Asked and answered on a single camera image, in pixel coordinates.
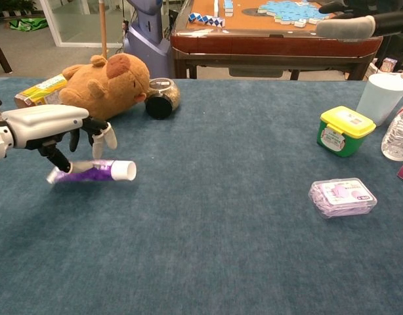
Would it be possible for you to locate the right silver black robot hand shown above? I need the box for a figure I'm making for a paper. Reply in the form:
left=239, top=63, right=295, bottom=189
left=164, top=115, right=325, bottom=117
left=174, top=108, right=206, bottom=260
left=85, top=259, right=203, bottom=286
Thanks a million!
left=315, top=0, right=403, bottom=39

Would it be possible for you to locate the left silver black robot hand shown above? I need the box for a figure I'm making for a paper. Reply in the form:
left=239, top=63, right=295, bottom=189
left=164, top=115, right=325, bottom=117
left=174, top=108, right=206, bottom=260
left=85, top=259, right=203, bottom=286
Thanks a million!
left=1, top=104, right=118, bottom=175

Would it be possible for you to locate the purple white tube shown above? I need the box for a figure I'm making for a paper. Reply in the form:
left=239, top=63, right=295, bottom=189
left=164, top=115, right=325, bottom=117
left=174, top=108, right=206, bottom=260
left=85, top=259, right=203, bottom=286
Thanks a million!
left=46, top=159, right=137, bottom=184

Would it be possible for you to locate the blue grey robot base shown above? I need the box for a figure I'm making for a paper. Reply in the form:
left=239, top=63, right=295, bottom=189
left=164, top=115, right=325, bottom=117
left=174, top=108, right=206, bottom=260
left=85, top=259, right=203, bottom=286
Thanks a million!
left=124, top=0, right=175, bottom=79

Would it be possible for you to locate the yellow label tea bottle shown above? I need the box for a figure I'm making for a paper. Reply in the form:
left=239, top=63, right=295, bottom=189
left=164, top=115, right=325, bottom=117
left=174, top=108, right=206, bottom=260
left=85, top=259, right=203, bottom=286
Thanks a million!
left=14, top=73, right=70, bottom=109

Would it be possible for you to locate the black bag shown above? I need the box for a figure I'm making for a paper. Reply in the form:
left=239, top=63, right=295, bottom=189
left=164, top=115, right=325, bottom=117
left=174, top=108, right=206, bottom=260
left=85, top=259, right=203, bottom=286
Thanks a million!
left=373, top=31, right=403, bottom=73

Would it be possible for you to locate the small colourful carton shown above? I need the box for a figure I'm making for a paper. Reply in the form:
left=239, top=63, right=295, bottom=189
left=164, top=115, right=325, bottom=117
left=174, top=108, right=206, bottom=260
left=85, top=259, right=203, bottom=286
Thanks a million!
left=381, top=57, right=398, bottom=73

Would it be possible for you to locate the blue mahjong tile pile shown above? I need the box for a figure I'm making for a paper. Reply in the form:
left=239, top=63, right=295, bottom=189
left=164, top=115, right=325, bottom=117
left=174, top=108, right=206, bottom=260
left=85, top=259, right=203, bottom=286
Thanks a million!
left=257, top=0, right=327, bottom=28

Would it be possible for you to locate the brown capybara plush toy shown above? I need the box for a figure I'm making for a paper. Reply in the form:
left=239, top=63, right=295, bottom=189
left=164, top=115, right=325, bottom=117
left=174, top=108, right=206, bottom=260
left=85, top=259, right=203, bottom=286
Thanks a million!
left=58, top=52, right=152, bottom=121

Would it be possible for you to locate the light blue cup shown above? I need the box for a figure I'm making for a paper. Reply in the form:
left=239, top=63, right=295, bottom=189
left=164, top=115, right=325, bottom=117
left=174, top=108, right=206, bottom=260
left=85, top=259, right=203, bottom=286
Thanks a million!
left=356, top=73, right=403, bottom=127

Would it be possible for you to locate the brown mahjong table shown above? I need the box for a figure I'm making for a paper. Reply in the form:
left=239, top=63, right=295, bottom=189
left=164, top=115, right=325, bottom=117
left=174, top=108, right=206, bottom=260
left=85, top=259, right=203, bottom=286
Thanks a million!
left=170, top=0, right=385, bottom=81

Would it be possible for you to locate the white framed glass partition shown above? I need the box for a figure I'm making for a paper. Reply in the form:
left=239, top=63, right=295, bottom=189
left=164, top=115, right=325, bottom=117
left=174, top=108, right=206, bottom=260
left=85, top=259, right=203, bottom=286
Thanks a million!
left=40, top=0, right=130, bottom=49

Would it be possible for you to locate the green bag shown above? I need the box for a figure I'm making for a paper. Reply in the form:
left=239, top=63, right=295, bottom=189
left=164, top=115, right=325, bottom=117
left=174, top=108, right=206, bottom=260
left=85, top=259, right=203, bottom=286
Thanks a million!
left=8, top=18, right=48, bottom=31

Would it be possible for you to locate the green box yellow lid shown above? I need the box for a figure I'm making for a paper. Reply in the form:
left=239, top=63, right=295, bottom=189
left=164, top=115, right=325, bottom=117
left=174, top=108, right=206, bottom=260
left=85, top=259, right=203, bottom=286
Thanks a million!
left=316, top=105, right=377, bottom=158

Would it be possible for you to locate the wooden pole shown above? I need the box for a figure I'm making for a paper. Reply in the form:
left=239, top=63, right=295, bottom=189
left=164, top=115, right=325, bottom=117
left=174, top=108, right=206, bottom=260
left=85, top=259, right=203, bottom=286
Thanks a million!
left=98, top=0, right=109, bottom=60

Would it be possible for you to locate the glass jar black lid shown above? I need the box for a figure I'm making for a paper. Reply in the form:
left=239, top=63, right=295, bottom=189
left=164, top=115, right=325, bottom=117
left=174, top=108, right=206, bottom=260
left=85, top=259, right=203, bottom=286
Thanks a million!
left=144, top=77, right=181, bottom=120

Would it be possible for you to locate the clear plastic water bottle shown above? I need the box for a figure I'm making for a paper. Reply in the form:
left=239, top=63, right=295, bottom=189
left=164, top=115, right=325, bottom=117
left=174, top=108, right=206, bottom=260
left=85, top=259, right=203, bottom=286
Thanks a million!
left=381, top=101, right=403, bottom=161

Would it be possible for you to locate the blue white snake cube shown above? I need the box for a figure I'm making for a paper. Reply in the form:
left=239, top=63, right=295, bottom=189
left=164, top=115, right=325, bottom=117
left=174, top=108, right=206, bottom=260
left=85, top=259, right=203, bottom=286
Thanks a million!
left=188, top=12, right=226, bottom=28

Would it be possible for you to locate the clear floss pick box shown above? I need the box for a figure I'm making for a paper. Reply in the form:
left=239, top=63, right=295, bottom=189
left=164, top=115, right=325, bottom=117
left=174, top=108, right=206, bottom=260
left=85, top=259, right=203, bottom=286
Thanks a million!
left=308, top=177, right=378, bottom=220

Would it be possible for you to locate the blue table cloth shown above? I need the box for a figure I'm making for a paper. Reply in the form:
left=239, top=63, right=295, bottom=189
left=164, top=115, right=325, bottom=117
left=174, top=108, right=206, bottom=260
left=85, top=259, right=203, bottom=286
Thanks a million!
left=0, top=77, right=403, bottom=315

